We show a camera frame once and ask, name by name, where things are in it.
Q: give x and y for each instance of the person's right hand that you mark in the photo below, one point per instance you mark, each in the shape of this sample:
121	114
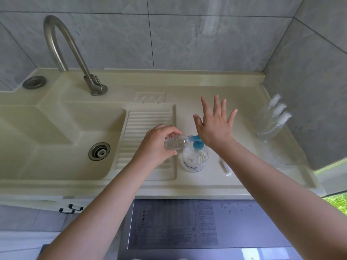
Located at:
217	128

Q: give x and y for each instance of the person's left hand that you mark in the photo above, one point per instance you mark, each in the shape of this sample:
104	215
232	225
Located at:
154	148

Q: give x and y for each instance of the small clear bottle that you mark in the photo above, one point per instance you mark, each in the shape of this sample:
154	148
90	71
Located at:
271	132
264	115
267	124
177	142

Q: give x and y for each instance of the clear hand sanitizer pump bottle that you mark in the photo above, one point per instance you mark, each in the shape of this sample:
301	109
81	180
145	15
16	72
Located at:
195	159

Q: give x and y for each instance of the person's left forearm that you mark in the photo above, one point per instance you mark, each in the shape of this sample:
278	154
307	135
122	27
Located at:
86	219

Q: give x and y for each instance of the person's right forearm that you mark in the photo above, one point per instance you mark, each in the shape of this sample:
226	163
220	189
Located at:
284	203

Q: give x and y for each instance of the person's white shirt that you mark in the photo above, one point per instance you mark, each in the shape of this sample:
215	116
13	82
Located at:
160	259

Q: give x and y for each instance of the steel sink drain strainer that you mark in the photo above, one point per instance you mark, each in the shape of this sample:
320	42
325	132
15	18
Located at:
99	151

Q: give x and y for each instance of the grey washing machine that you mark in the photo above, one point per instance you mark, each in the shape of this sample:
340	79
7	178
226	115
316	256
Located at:
244	224

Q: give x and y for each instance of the curved steel faucet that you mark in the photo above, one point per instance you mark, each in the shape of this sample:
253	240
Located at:
76	55

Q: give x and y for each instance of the cream sink with washboard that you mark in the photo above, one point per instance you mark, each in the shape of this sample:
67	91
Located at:
32	135

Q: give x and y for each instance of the glass window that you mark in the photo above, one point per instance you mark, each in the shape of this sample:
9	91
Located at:
336	181

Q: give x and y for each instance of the round steel hole cover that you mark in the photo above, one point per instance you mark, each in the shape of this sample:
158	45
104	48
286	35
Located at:
34	82

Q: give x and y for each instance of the white cabinet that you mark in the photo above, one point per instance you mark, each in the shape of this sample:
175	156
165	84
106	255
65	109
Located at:
27	204

